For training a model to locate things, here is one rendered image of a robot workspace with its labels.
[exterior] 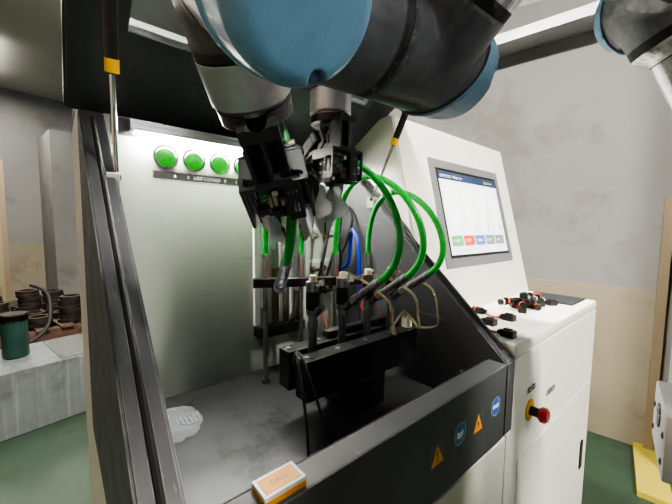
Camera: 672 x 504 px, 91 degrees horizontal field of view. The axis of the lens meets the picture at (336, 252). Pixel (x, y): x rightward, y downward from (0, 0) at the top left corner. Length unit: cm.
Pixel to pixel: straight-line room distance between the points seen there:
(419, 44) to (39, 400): 272
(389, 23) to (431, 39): 4
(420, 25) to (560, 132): 233
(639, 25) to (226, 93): 59
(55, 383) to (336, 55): 268
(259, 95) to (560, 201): 230
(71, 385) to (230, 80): 260
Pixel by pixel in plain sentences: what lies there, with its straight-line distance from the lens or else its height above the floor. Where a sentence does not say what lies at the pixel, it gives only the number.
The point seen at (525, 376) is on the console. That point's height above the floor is 89.
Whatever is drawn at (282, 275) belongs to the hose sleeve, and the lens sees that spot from 53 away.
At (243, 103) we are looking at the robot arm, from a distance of 31.
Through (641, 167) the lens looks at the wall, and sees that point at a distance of 249.
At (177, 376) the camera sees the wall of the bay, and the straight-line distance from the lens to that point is 91.
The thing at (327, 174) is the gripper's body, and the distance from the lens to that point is 57.
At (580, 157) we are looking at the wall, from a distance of 251.
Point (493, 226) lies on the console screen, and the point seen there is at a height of 124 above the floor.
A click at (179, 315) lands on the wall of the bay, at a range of 86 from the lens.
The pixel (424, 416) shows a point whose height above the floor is 95.
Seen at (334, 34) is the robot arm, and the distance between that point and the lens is 19.
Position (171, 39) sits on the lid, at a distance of 77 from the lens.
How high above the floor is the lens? 123
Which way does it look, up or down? 5 degrees down
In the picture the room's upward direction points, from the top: 1 degrees clockwise
